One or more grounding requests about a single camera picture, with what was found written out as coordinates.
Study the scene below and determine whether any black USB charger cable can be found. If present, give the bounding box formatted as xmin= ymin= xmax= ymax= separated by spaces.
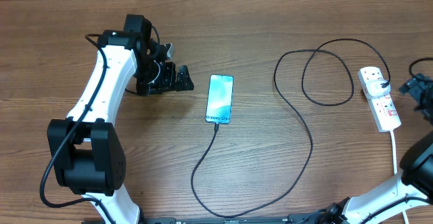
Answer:
xmin=190 ymin=38 xmax=392 ymax=219

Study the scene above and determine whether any blue Galaxy smartphone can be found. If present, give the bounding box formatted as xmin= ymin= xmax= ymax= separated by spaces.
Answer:
xmin=205 ymin=74 xmax=234 ymax=124

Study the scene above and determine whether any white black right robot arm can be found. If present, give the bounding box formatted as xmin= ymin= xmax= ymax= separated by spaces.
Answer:
xmin=315 ymin=66 xmax=432 ymax=223

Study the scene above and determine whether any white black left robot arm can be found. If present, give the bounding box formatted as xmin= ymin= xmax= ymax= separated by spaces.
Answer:
xmin=39 ymin=14 xmax=194 ymax=223

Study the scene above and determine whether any white power strip cord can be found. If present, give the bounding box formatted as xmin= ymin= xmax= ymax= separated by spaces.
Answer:
xmin=389 ymin=130 xmax=410 ymax=224

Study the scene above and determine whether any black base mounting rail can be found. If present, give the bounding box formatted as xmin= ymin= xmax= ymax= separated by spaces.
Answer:
xmin=143 ymin=212 xmax=321 ymax=224

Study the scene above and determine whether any white power strip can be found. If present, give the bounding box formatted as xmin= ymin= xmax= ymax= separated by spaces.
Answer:
xmin=357 ymin=66 xmax=401 ymax=132

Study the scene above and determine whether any white charger plug adapter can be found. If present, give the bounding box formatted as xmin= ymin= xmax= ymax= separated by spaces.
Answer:
xmin=365 ymin=80 xmax=390 ymax=99

